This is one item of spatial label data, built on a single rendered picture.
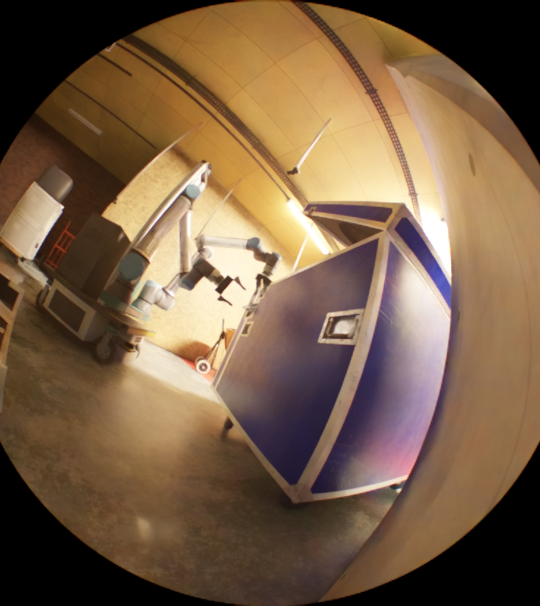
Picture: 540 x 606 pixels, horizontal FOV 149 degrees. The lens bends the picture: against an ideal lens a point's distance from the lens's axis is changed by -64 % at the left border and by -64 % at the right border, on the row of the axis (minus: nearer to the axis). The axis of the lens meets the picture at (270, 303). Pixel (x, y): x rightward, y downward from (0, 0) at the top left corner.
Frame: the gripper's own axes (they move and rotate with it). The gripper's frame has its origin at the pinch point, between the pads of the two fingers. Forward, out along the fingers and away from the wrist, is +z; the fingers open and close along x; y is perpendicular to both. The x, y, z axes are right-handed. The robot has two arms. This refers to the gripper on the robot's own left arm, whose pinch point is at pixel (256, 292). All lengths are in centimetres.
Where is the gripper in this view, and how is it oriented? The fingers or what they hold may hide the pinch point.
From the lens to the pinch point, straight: 153.3
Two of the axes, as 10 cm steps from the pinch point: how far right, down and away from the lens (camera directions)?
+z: -4.5, 8.8, -1.3
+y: 3.4, 0.4, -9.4
